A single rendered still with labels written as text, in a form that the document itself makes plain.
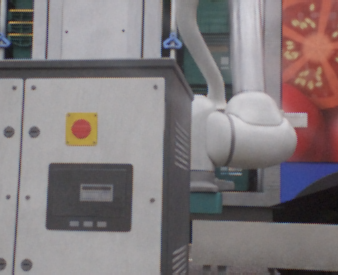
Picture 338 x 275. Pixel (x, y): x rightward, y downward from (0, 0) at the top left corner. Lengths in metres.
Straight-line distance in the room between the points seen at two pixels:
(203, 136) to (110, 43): 0.35
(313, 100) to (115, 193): 1.86
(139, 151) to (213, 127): 0.58
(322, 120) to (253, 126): 1.17
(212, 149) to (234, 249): 1.20
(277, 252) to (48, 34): 1.58
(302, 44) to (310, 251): 0.97
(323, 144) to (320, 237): 0.43
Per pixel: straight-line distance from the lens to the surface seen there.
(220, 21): 3.00
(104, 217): 1.00
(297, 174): 2.70
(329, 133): 2.73
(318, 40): 2.82
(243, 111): 1.61
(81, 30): 1.54
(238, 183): 2.84
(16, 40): 3.13
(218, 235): 2.67
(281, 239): 2.69
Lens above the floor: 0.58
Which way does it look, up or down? 6 degrees up
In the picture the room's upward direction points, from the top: 1 degrees clockwise
